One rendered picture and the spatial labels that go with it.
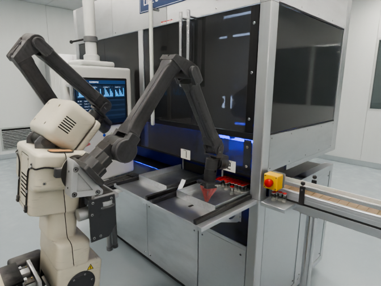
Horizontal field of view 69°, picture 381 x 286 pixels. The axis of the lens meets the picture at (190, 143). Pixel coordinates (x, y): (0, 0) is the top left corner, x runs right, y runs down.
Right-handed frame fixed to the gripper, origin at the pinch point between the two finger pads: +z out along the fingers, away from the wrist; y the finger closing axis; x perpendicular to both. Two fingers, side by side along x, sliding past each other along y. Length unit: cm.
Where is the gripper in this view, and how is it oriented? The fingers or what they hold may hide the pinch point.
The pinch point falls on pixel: (206, 200)
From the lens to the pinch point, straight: 131.5
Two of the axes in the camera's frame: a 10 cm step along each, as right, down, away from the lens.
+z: -1.3, 9.9, 0.9
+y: 7.1, 0.3, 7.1
